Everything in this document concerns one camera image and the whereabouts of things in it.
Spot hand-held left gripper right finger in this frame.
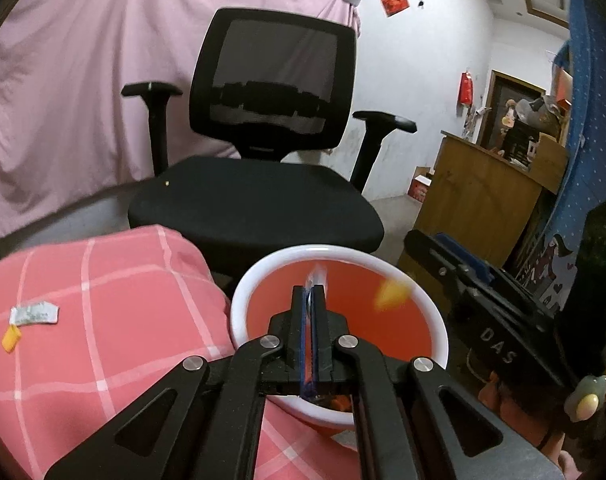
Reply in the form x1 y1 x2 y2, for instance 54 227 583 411
310 284 538 480

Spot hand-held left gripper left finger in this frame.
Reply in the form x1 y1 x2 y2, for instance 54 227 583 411
43 285 309 480

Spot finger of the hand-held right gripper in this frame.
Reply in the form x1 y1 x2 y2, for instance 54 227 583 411
404 230 478 306
435 234 494 282

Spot shiny silver wrapper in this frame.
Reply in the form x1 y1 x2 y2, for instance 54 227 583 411
305 262 330 293

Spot orange basin with white rim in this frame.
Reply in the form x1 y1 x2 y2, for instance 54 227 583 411
229 244 450 433

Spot yellow candy piece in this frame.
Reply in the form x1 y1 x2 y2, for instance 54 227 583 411
375 280 410 311

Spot white printed sachet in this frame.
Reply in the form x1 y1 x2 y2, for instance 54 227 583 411
9 301 60 326

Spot wooden cabinet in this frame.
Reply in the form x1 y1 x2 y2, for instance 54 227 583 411
413 131 568 271

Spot red and white cardboard box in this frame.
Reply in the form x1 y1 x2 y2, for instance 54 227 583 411
407 166 436 203

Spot yellow egg-shaped charm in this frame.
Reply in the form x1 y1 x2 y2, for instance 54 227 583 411
565 362 606 423

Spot black mesh office chair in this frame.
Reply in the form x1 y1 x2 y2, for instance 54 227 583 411
120 7 418 281

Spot black box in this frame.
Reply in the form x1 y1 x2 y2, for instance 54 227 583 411
503 122 541 163

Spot dark framed picture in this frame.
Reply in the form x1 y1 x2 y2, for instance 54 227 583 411
478 70 548 156

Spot pink checked blanket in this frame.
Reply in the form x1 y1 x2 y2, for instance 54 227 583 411
0 225 364 480

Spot blue polka dot cloth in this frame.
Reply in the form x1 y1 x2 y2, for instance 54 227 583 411
518 0 606 311

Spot pink hanging sheet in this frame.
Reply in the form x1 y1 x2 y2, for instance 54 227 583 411
0 0 364 241

